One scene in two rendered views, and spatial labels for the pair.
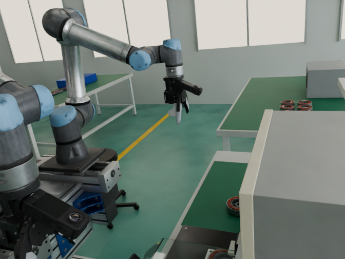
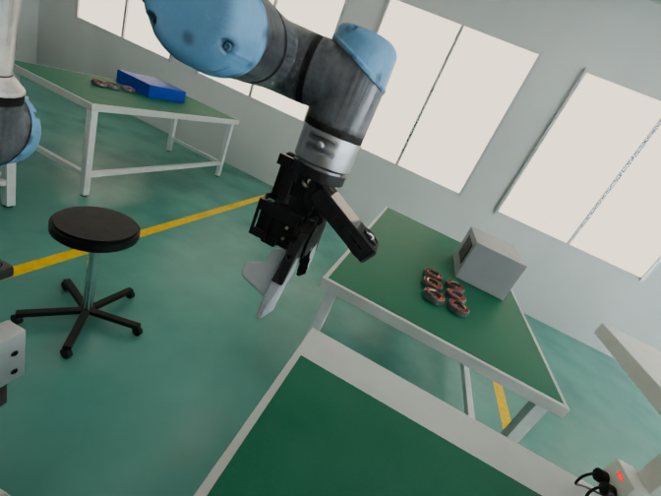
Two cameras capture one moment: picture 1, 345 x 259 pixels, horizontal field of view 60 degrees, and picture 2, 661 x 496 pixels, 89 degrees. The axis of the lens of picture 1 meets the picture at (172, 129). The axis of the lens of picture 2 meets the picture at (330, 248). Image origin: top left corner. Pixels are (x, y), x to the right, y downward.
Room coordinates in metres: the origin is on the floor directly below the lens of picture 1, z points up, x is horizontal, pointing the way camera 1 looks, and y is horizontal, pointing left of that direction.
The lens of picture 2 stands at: (0.88, 0.01, 1.43)
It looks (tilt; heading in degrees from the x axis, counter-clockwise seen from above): 23 degrees down; 346
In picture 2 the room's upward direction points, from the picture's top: 24 degrees clockwise
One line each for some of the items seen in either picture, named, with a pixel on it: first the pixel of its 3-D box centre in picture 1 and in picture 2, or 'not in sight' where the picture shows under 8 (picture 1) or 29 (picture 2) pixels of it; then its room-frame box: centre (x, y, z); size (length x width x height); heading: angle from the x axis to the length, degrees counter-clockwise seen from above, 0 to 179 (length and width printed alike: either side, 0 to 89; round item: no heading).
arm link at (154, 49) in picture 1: (149, 55); (267, 50); (1.32, 0.06, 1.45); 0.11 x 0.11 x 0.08; 77
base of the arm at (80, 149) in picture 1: (70, 147); not in sight; (1.30, 0.48, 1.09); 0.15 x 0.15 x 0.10
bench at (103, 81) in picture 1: (82, 110); (142, 133); (4.63, 1.36, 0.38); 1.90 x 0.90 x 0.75; 156
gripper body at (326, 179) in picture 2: (175, 89); (299, 206); (1.31, -0.03, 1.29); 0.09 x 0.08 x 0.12; 69
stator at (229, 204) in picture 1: (238, 205); not in sight; (1.14, -0.26, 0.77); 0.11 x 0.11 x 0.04
